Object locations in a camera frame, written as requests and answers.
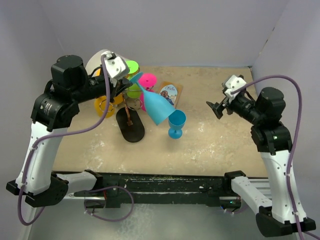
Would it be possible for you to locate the orange picture book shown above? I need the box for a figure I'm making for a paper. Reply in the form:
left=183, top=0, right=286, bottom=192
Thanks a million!
left=158, top=81, right=183, bottom=108

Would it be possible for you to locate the orange wine glass front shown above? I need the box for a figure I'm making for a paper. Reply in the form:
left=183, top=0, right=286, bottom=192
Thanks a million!
left=93, top=66, right=123, bottom=105

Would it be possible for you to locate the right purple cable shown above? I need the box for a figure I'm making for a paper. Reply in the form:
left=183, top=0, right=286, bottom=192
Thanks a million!
left=222, top=74, right=320, bottom=240

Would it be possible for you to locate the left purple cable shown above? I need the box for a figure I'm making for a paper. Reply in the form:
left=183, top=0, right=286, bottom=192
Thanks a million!
left=17, top=54, right=136, bottom=226

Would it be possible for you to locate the orange wine glass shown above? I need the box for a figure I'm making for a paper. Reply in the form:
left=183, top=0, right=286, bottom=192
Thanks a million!
left=94, top=96, right=115, bottom=118
left=93, top=66, right=123, bottom=105

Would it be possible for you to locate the white cylinder container orange lid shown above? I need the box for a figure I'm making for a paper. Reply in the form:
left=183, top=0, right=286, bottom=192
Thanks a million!
left=85, top=49, right=111, bottom=74

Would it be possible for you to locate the purple cable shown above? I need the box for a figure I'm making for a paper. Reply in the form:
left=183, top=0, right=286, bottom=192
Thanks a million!
left=222, top=74, right=320, bottom=240
left=17, top=54, right=136, bottom=226

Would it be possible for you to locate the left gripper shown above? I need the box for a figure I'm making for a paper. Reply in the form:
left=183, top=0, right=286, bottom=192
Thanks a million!
left=71, top=72, right=132, bottom=104

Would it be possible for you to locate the orange wine glass back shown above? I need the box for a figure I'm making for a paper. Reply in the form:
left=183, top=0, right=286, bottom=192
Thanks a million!
left=94, top=96, right=115, bottom=118

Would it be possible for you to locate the blue wine glass front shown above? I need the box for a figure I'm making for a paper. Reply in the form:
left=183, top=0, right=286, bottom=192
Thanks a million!
left=129, top=72, right=176, bottom=126

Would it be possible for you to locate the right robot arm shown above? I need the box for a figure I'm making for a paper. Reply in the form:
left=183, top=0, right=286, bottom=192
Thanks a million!
left=207, top=87, right=316, bottom=238

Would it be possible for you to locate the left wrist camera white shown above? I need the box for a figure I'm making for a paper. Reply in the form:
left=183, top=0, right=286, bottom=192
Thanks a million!
left=100, top=50, right=130, bottom=87

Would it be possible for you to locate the pink wine glass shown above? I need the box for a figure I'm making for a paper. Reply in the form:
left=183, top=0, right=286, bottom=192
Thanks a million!
left=138, top=73, right=157, bottom=111

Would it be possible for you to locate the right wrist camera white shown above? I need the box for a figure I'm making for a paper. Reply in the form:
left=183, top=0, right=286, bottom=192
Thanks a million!
left=222, top=75, right=247, bottom=103

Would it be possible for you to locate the blue wine glass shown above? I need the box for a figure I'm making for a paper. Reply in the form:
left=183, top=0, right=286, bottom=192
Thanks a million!
left=129, top=72, right=176, bottom=126
left=168, top=109, right=187, bottom=139

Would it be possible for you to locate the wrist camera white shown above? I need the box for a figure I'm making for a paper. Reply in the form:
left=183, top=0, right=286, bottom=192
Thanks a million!
left=100, top=50, right=130, bottom=87
left=222, top=75, right=247, bottom=103

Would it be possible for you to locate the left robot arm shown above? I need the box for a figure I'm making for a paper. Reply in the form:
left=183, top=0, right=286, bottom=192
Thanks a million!
left=6, top=52, right=130, bottom=208

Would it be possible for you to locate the metal wine glass rack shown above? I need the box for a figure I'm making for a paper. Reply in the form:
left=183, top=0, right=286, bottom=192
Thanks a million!
left=113, top=90, right=145, bottom=143

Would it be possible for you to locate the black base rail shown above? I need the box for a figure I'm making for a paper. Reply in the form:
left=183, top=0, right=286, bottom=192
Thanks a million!
left=49, top=171, right=253, bottom=208

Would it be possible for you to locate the green wine glass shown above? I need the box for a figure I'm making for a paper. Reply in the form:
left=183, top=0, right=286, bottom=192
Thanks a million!
left=124, top=60, right=142, bottom=99

